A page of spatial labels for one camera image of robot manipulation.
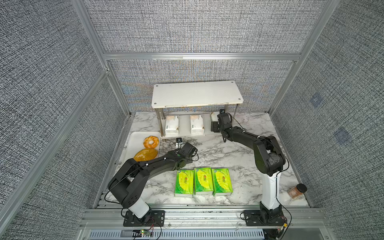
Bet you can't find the white tissue pack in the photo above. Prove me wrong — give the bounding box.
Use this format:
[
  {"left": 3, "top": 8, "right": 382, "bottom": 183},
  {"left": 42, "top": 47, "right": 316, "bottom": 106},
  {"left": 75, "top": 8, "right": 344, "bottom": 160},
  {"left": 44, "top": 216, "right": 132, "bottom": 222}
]
[
  {"left": 210, "top": 112, "right": 220, "bottom": 122},
  {"left": 165, "top": 116, "right": 180, "bottom": 136},
  {"left": 190, "top": 115, "right": 205, "bottom": 135}
]

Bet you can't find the green tissue pack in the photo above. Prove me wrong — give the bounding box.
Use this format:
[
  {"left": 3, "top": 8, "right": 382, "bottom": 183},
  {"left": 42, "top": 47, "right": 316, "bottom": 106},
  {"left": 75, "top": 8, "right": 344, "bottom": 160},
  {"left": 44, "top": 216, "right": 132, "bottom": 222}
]
[
  {"left": 212, "top": 168, "right": 233, "bottom": 197},
  {"left": 194, "top": 168, "right": 214, "bottom": 195},
  {"left": 174, "top": 170, "right": 194, "bottom": 198}
]

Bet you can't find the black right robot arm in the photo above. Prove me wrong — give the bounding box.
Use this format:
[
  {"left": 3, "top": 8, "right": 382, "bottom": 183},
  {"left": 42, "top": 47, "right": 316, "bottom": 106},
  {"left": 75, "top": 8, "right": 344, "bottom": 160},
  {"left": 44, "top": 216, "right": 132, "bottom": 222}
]
[{"left": 217, "top": 113, "right": 287, "bottom": 226}]

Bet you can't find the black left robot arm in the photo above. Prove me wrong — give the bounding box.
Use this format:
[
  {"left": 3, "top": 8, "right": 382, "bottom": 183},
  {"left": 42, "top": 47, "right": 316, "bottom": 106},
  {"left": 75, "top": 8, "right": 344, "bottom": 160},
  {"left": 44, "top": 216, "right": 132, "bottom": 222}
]
[{"left": 108, "top": 143, "right": 198, "bottom": 222}]

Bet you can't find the white two-tier metal shelf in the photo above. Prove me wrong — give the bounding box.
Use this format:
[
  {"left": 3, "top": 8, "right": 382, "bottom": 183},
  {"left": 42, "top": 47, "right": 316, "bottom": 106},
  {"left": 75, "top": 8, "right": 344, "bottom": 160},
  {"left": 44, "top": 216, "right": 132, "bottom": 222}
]
[{"left": 152, "top": 81, "right": 244, "bottom": 139}]

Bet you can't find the golden oval bread loaf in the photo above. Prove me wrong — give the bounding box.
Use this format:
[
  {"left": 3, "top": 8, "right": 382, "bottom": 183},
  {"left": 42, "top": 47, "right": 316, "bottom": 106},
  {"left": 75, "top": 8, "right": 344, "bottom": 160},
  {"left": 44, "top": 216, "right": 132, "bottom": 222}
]
[{"left": 134, "top": 148, "right": 158, "bottom": 162}]

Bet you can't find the white plastic tray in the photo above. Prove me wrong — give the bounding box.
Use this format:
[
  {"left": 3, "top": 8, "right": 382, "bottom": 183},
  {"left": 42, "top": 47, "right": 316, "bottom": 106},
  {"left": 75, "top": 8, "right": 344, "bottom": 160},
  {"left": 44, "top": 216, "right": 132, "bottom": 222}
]
[{"left": 115, "top": 132, "right": 161, "bottom": 173}]

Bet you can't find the spice jar black lid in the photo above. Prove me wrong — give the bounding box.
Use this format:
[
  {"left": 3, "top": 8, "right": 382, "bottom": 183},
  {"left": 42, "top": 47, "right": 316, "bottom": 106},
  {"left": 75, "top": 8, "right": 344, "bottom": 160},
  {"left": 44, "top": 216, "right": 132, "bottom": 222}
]
[{"left": 288, "top": 183, "right": 308, "bottom": 199}]

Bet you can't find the glazed ring donut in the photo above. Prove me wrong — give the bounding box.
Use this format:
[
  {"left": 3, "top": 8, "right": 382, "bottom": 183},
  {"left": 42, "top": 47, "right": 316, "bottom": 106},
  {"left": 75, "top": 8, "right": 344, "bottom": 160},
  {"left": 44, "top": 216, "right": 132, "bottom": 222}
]
[{"left": 143, "top": 136, "right": 160, "bottom": 149}]

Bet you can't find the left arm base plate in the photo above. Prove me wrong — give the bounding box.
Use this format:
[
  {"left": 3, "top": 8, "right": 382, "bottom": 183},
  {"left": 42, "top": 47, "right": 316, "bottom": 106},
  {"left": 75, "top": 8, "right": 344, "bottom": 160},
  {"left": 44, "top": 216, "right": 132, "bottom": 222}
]
[{"left": 123, "top": 210, "right": 166, "bottom": 227}]

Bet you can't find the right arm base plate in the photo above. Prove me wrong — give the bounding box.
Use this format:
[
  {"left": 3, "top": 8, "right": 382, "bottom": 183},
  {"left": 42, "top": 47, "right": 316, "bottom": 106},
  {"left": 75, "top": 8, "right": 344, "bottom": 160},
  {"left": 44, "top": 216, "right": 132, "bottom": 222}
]
[{"left": 243, "top": 209, "right": 287, "bottom": 227}]

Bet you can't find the white slotted cable duct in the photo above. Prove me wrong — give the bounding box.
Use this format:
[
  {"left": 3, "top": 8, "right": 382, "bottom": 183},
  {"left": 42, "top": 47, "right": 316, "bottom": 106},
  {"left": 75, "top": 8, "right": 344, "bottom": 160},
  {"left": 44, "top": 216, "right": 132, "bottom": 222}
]
[{"left": 88, "top": 229, "right": 266, "bottom": 240}]

